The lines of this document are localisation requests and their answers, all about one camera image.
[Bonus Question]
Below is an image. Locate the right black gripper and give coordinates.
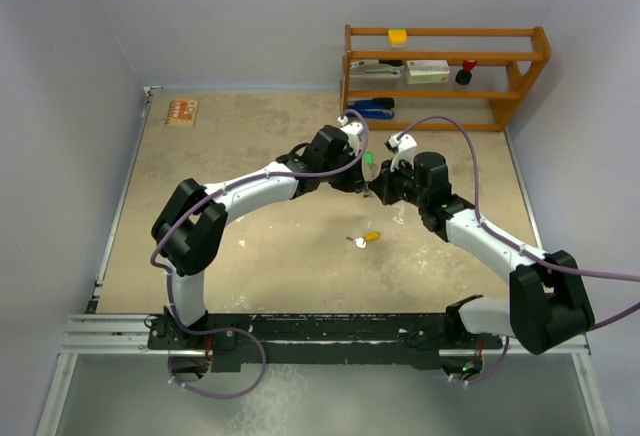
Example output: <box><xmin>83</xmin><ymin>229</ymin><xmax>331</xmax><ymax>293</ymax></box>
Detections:
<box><xmin>369</xmin><ymin>156</ymin><xmax>428</xmax><ymax>207</ymax></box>

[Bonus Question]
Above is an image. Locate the yellow tagged key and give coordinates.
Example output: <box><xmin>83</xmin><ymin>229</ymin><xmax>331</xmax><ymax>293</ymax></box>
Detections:
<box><xmin>346</xmin><ymin>231</ymin><xmax>382</xmax><ymax>249</ymax></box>

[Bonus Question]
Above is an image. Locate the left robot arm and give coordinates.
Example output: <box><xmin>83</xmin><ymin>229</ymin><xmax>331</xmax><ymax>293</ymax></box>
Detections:
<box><xmin>151</xmin><ymin>122</ymin><xmax>368</xmax><ymax>348</ymax></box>

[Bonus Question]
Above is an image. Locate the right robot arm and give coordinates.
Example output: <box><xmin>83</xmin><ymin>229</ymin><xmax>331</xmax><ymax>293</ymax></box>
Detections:
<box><xmin>369</xmin><ymin>152</ymin><xmax>595</xmax><ymax>355</ymax></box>

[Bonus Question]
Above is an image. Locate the blue black stapler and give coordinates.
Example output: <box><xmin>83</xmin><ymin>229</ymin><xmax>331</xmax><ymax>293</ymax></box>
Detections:
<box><xmin>347</xmin><ymin>97</ymin><xmax>395</xmax><ymax>120</ymax></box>

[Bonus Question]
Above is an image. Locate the white grey stapler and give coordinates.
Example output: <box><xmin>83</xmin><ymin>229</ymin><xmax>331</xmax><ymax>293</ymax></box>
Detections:
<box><xmin>349</xmin><ymin>59</ymin><xmax>404</xmax><ymax>79</ymax></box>

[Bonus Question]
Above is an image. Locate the wooden shelf rack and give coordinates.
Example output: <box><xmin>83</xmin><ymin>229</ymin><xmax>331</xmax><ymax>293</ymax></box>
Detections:
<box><xmin>340</xmin><ymin>26</ymin><xmax>552</xmax><ymax>132</ymax></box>

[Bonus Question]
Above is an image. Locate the white red box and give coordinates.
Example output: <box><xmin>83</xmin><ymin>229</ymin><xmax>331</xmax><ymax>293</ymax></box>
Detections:
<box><xmin>404</xmin><ymin>60</ymin><xmax>450</xmax><ymax>84</ymax></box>

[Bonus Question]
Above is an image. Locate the red black stamp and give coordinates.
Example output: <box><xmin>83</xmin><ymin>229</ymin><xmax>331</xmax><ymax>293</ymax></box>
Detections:
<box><xmin>455</xmin><ymin>60</ymin><xmax>477</xmax><ymax>86</ymax></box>

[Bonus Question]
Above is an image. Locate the yellow lidded container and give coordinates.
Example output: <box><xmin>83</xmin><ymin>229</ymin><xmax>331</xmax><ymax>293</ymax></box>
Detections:
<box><xmin>387</xmin><ymin>28</ymin><xmax>408</xmax><ymax>49</ymax></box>

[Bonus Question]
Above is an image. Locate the orange spiral notepad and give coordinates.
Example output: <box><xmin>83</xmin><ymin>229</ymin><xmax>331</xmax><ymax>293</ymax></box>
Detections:
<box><xmin>165</xmin><ymin>99</ymin><xmax>199</xmax><ymax>128</ymax></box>

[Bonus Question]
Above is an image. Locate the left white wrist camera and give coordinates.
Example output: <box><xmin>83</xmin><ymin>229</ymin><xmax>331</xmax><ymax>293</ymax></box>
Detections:
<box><xmin>337</xmin><ymin>116</ymin><xmax>366</xmax><ymax>156</ymax></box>

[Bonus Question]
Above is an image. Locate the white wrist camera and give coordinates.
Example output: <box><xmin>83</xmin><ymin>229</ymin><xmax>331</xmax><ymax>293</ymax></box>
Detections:
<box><xmin>385</xmin><ymin>132</ymin><xmax>417</xmax><ymax>172</ymax></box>
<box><xmin>337</xmin><ymin>116</ymin><xmax>366</xmax><ymax>156</ymax></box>

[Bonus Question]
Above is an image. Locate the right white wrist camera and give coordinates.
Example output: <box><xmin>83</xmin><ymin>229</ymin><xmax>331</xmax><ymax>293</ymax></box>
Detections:
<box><xmin>385</xmin><ymin>132</ymin><xmax>417</xmax><ymax>172</ymax></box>

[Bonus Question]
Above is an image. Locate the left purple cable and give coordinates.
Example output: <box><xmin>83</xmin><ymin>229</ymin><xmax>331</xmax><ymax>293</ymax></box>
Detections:
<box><xmin>149</xmin><ymin>109</ymin><xmax>371</xmax><ymax>337</ymax></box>

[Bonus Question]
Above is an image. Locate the purple cable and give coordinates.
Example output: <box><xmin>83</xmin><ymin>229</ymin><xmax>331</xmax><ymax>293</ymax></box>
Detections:
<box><xmin>149</xmin><ymin>109</ymin><xmax>371</xmax><ymax>337</ymax></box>
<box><xmin>394</xmin><ymin>115</ymin><xmax>640</xmax><ymax>331</ymax></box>

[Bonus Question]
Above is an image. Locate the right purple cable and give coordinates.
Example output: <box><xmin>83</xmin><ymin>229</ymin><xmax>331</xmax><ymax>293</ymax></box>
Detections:
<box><xmin>394</xmin><ymin>115</ymin><xmax>640</xmax><ymax>331</ymax></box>

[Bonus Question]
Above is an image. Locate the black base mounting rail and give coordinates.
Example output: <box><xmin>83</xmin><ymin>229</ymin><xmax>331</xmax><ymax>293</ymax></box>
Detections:
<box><xmin>145</xmin><ymin>312</ymin><xmax>502</xmax><ymax>373</ymax></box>

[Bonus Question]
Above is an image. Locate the aluminium frame rail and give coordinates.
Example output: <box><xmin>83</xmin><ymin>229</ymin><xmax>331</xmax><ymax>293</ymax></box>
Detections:
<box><xmin>57</xmin><ymin>313</ymin><xmax>156</xmax><ymax>356</ymax></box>

